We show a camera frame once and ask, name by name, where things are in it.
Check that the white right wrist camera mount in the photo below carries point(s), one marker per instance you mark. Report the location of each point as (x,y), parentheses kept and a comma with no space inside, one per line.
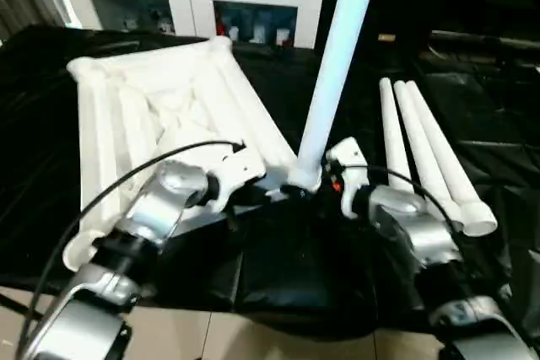
(350,157)

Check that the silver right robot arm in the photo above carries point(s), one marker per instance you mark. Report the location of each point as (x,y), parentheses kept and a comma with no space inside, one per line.
(422,229)

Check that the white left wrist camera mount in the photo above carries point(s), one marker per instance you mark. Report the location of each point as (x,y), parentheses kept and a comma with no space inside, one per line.
(236,170)

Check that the black glossy mat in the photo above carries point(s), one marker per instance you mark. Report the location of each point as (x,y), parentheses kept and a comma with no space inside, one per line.
(42,145)

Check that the black horizontal bar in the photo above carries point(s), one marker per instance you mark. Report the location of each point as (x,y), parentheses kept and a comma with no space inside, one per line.
(485,37)

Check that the white plastic stool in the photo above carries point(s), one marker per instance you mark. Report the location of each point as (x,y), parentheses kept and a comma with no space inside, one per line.
(126,103)

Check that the white plastic table leg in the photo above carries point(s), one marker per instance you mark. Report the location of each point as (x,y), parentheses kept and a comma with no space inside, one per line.
(439,145)
(390,124)
(415,136)
(337,60)

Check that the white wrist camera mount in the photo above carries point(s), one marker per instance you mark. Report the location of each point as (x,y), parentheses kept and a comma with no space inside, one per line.
(236,170)
(350,157)

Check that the small yellow label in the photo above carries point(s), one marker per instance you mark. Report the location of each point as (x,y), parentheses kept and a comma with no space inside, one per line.
(387,38)

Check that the black metal table leg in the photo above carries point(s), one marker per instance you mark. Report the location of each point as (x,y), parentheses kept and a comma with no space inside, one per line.
(17,303)

